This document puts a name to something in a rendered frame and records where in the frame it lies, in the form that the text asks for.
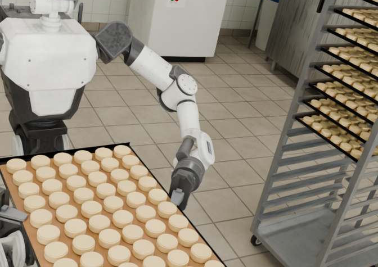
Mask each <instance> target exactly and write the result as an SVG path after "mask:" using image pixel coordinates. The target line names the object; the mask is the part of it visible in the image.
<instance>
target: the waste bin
mask: <svg viewBox="0 0 378 267"><path fill-rule="evenodd" d="M278 3H279V0H264V2H263V8H262V13H261V17H260V22H259V27H258V32H257V36H256V41H255V45H256V46H257V47H258V48H259V49H261V50H263V51H265V49H266V45H267V42H268V38H269V34H270V32H271V27H272V24H273V20H274V17H275V14H276V10H277V6H278Z"/></svg>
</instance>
